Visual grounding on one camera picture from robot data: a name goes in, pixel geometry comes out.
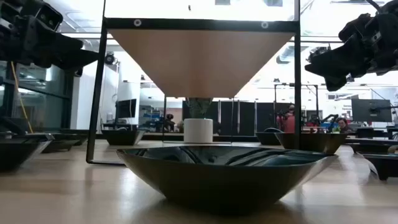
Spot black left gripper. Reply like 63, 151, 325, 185
0, 0, 100, 70

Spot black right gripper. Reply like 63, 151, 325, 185
305, 1, 398, 92

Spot black wavy square bowl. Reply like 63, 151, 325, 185
275, 132, 348, 155
255, 132, 284, 146
101, 129, 146, 146

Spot black leaf-shaped bowl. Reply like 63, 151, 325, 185
116, 145, 339, 215
60, 129, 90, 146
0, 133, 55, 172

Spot black ceiling light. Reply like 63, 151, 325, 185
306, 45, 332, 63

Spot black computer monitor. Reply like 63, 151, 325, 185
116, 98, 137, 119
351, 98, 393, 123

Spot black partition screens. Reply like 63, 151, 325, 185
182, 100, 293, 137

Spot wooden shelf with black legs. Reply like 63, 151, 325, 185
86, 0, 302, 165

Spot green plant in white pot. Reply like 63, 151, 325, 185
183, 97, 214, 144

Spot thin black metal frame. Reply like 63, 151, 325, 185
273, 82, 320, 133

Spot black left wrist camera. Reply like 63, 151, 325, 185
34, 2, 64, 32

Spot yellow extension cord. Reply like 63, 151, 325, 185
11, 61, 34, 134

